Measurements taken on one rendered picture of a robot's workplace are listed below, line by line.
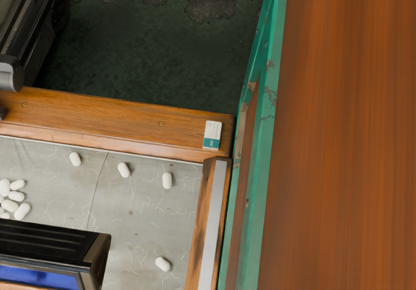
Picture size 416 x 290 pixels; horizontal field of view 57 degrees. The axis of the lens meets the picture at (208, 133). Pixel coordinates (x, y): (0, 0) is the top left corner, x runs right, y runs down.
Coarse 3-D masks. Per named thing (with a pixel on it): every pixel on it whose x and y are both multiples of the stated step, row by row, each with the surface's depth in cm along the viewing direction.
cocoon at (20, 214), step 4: (24, 204) 82; (28, 204) 83; (20, 208) 82; (24, 208) 82; (28, 208) 82; (16, 212) 82; (20, 212) 82; (24, 212) 82; (16, 216) 81; (20, 216) 82; (24, 216) 82
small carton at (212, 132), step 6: (210, 126) 84; (216, 126) 84; (210, 132) 84; (216, 132) 84; (204, 138) 83; (210, 138) 83; (216, 138) 83; (204, 144) 83; (210, 144) 83; (216, 144) 83; (216, 150) 85
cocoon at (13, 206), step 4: (4, 200) 82; (8, 200) 83; (4, 204) 82; (8, 204) 82; (12, 204) 82; (16, 204) 82; (4, 208) 82; (8, 208) 82; (12, 208) 82; (16, 208) 82
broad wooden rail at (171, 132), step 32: (0, 96) 88; (32, 96) 88; (64, 96) 88; (96, 96) 88; (0, 128) 87; (32, 128) 86; (64, 128) 86; (96, 128) 86; (128, 128) 86; (160, 128) 86; (192, 128) 86; (224, 128) 86; (192, 160) 86
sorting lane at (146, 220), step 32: (0, 160) 86; (32, 160) 86; (64, 160) 86; (96, 160) 87; (128, 160) 87; (160, 160) 87; (32, 192) 85; (64, 192) 85; (96, 192) 85; (128, 192) 85; (160, 192) 85; (192, 192) 85; (64, 224) 83; (96, 224) 83; (128, 224) 83; (160, 224) 83; (192, 224) 83; (128, 256) 81; (160, 256) 81; (128, 288) 80; (160, 288) 80
